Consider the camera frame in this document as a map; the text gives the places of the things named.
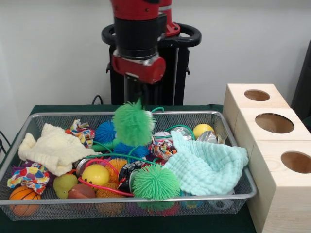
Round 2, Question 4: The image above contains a wire mesh bin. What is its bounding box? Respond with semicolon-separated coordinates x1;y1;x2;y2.
0;111;258;222

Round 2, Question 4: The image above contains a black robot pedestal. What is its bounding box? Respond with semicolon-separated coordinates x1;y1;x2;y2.
101;23;202;105

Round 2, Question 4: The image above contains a small green spiky toy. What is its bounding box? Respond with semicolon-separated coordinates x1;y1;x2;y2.
112;98;156;147

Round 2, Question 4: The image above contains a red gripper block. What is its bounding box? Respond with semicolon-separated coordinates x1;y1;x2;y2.
111;54;167;109

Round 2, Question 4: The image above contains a wooden box with three holes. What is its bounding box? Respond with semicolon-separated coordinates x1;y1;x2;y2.
223;83;311;233

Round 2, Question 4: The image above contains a plain yellow ball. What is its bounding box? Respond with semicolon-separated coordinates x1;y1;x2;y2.
193;123;215;139

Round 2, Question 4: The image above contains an orange basketball toy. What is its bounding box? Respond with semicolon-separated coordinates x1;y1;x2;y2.
9;186;42;216

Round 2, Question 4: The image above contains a cream knitted cloth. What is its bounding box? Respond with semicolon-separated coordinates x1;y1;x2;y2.
18;123;103;176

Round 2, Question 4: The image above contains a black upright panel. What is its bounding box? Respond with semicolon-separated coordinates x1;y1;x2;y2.
291;38;311;119

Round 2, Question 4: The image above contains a light blue muslin cloth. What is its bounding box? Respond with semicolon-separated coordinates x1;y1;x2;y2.
162;132;250;196

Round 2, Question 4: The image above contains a large green spiky toy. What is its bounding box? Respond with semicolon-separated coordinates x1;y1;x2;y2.
132;164;182;211

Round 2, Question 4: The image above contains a yellow smiley ball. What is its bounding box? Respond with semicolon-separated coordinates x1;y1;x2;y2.
81;164;110;186

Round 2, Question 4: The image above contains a dark green tablecloth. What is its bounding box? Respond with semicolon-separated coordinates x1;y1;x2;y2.
0;104;258;233

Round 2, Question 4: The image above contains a colourful spotted cloth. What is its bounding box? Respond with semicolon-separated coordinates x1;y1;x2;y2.
7;166;51;195

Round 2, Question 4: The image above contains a blue spiky ball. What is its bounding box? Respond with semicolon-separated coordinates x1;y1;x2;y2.
113;142;150;160

